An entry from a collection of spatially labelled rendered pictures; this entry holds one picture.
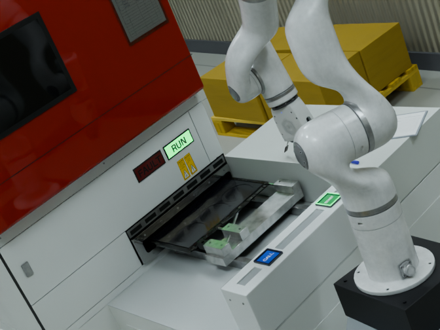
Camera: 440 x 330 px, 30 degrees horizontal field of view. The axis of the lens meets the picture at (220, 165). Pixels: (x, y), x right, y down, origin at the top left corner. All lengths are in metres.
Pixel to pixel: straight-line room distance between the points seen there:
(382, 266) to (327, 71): 0.47
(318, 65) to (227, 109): 3.61
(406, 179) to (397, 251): 0.57
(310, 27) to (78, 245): 1.06
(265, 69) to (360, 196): 0.45
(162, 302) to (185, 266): 0.17
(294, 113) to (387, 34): 2.90
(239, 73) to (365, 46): 2.86
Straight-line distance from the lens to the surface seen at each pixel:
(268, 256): 2.09
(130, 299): 2.48
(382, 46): 4.92
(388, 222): 1.83
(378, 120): 1.76
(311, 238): 2.13
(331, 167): 1.73
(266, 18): 1.94
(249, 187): 2.60
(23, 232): 2.33
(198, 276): 2.43
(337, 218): 2.19
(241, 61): 1.98
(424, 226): 2.51
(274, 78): 2.07
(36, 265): 2.37
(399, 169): 2.38
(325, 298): 2.21
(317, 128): 1.73
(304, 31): 1.70
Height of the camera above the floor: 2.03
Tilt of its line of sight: 23 degrees down
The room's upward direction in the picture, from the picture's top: 23 degrees counter-clockwise
